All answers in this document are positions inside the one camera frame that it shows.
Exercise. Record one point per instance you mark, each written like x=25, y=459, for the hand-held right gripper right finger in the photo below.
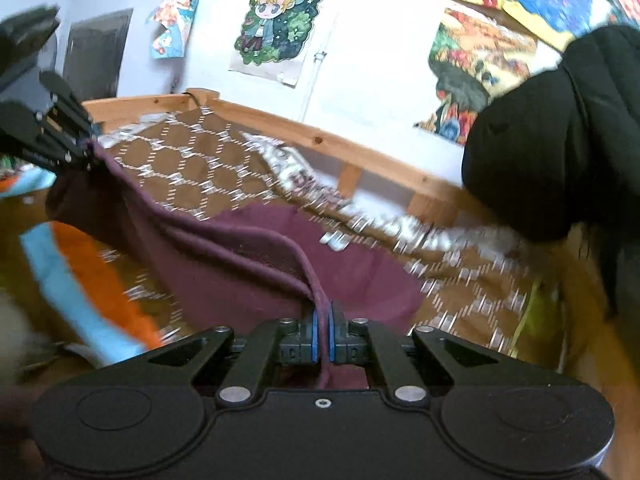
x=334, y=335

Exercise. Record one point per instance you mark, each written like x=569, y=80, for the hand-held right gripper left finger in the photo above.
x=312, y=335

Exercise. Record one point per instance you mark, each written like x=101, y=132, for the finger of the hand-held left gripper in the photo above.
x=67, y=102
x=45, y=142

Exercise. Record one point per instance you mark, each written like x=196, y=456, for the maroon long-sleeve sweater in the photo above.
x=240, y=270

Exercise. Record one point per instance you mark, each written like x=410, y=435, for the brown printed blanket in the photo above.
x=190, y=160

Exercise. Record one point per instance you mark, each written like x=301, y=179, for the floral patterned bedsheet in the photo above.
x=320, y=185

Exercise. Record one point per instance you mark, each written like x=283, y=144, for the yellow-green cloth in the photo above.
x=531, y=320

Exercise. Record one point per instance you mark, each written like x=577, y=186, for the black padded jacket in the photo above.
x=560, y=135

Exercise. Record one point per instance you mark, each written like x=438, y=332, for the curled cartoon wall poster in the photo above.
x=175, y=17

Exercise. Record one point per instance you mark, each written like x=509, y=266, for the wooden bed frame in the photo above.
x=360, y=160

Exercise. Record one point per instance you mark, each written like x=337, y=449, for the cartoon figure wall poster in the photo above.
x=280, y=25

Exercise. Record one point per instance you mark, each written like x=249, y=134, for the white wall pipe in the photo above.
x=320, y=55

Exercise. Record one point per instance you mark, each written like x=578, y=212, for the colourful mushroom wall poster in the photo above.
x=475, y=70

